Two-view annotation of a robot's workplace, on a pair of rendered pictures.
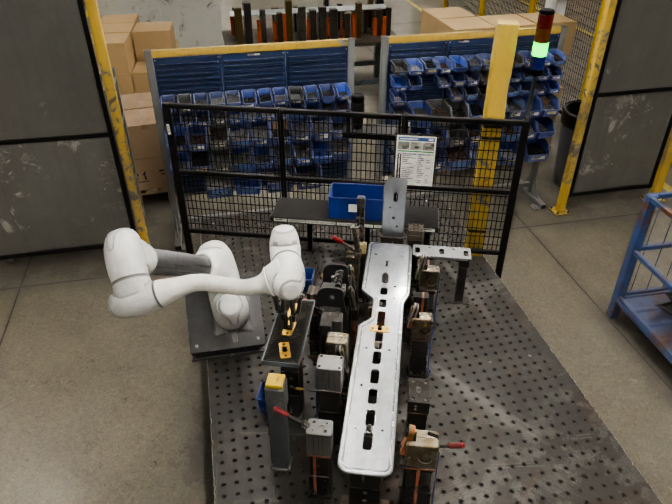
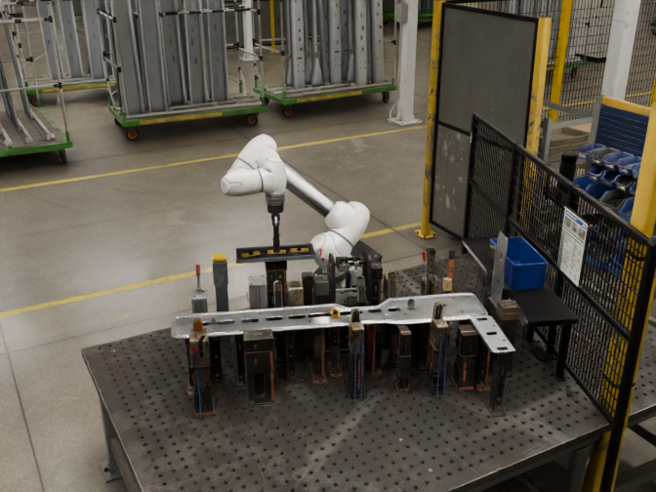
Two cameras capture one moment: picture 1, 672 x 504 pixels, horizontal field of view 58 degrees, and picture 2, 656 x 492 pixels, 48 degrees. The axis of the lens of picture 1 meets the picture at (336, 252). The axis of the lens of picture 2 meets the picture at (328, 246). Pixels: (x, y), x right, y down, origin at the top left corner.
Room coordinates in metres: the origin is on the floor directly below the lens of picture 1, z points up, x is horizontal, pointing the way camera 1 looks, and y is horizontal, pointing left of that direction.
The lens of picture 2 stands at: (1.11, -2.89, 2.60)
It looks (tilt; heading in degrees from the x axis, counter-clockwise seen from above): 24 degrees down; 74
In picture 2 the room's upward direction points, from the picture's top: straight up
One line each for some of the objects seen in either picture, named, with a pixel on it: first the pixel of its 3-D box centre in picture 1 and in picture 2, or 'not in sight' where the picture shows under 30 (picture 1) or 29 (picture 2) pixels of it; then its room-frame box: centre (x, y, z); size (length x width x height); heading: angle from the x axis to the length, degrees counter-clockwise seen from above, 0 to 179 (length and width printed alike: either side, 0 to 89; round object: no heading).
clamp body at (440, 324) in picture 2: (427, 297); (436, 355); (2.31, -0.44, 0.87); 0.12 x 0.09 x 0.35; 82
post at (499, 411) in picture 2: (461, 278); (498, 380); (2.50, -0.64, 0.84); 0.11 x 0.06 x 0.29; 82
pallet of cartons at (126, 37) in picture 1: (141, 76); not in sight; (6.65, 2.15, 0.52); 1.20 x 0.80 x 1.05; 9
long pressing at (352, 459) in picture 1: (381, 333); (331, 315); (1.91, -0.19, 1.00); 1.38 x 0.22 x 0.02; 172
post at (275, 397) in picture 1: (278, 425); (222, 302); (1.49, 0.21, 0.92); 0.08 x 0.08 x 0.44; 82
